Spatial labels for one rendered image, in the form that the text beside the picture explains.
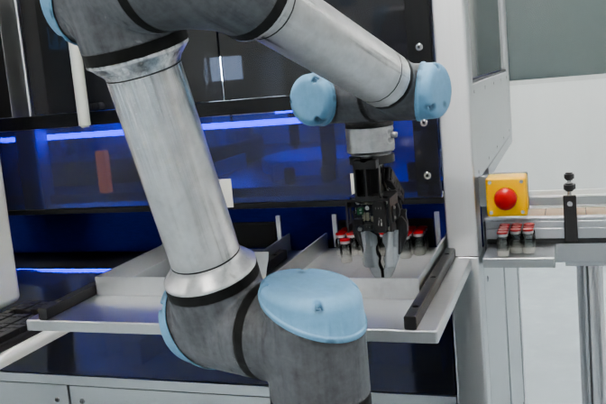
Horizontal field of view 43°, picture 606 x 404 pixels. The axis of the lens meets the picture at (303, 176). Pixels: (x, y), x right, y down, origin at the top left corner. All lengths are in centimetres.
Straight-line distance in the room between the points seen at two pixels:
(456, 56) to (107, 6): 80
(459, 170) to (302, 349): 70
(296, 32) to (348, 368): 36
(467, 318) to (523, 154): 461
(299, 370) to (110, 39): 40
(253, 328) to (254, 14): 34
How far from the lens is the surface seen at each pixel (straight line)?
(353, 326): 85
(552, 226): 157
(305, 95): 107
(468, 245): 148
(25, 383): 202
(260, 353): 87
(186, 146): 85
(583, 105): 604
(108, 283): 146
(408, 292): 125
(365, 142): 117
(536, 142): 607
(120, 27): 81
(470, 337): 153
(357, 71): 91
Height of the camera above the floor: 125
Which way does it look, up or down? 8 degrees down
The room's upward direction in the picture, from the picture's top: 5 degrees counter-clockwise
